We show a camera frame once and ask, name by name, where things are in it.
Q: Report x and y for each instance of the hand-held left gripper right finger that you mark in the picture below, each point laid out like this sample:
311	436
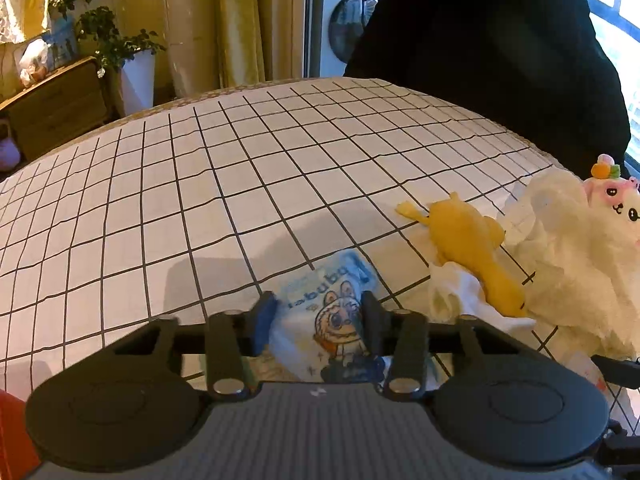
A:
372	325

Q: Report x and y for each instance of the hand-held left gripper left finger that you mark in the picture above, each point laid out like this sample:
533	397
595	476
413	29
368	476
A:
262	320

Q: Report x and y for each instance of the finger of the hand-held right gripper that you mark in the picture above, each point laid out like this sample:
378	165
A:
617	371

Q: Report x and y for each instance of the printed white tissue packet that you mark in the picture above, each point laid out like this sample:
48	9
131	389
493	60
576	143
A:
325	320

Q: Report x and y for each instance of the white fluffy cloth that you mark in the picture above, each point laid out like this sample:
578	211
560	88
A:
565	260

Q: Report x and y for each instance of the yellow rubber toy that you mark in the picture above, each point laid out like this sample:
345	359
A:
465	235

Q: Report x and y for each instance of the red tin box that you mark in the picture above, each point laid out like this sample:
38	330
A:
12	430

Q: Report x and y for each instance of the small white cloth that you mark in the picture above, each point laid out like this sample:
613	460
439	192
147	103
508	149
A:
450	290

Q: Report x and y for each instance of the checked white tablecloth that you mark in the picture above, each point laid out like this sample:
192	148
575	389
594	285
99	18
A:
250	160

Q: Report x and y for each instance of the pink bunny plush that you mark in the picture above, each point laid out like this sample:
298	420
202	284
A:
620	200

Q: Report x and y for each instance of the white planter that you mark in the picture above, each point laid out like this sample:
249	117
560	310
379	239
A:
139	85

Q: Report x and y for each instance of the white washing machine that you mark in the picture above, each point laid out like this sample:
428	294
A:
330	35

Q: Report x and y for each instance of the wooden sideboard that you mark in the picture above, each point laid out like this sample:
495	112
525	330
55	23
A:
55	110

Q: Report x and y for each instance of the yellow curtain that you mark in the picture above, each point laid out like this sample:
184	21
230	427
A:
260	20

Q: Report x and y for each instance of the cream curtain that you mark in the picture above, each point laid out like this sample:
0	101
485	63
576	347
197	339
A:
192	25

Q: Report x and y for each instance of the person in black cloth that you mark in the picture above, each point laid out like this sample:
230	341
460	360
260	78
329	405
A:
475	35

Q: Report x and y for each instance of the purple kettlebell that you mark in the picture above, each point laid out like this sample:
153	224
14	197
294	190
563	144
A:
7	147

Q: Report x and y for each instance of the tall green houseplant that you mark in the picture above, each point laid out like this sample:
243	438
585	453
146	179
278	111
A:
95	25

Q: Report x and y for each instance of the white plastic bag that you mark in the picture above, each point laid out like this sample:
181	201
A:
34	60

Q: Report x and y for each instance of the large window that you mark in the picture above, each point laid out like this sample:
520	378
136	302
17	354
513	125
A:
625	10

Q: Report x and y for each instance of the cream draped sheet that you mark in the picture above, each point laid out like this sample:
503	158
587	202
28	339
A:
20	0

